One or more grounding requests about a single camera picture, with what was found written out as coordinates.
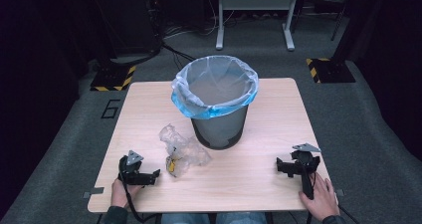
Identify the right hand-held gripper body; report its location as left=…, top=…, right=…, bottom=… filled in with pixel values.
left=288, top=142, right=322, bottom=200

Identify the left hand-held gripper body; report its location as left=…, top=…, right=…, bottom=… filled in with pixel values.
left=117, top=149, right=157, bottom=186

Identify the clear plastic bag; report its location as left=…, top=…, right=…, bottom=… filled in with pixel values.
left=158, top=123, right=213, bottom=178

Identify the grey trash bin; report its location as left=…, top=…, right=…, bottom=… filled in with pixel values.
left=190, top=105, right=250, bottom=151

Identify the blue plastic bin liner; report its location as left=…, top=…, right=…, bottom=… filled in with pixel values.
left=170, top=55, right=260, bottom=120

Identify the person's left hand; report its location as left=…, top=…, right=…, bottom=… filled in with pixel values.
left=110, top=177, right=142, bottom=209

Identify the person's right hand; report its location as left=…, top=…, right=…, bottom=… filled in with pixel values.
left=298, top=171, right=340, bottom=223

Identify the person's left leg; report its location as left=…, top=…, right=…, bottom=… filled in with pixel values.
left=160, top=212, right=211, bottom=224

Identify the person's leg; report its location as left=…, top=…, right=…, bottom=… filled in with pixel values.
left=215, top=212, right=269, bottom=224
left=160, top=212, right=211, bottom=224

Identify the person's right leg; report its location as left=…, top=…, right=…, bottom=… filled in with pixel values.
left=215, top=212, right=269, bottom=224

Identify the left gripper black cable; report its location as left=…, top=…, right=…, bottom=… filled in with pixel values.
left=118, top=172, right=159, bottom=224

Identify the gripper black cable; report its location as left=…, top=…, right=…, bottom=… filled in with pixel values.
left=337, top=203, right=361, bottom=224
left=118, top=172, right=159, bottom=224

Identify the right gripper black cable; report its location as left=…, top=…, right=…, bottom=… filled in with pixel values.
left=337, top=203, right=361, bottom=224

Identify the hazard striped black base plate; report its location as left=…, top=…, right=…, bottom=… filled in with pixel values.
left=90, top=62, right=137, bottom=93
left=306, top=57, right=356, bottom=85

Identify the black floor cable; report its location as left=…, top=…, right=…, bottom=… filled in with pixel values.
left=161, top=42, right=197, bottom=63

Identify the white metal stand frame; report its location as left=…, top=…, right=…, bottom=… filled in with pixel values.
left=215, top=0, right=302, bottom=52

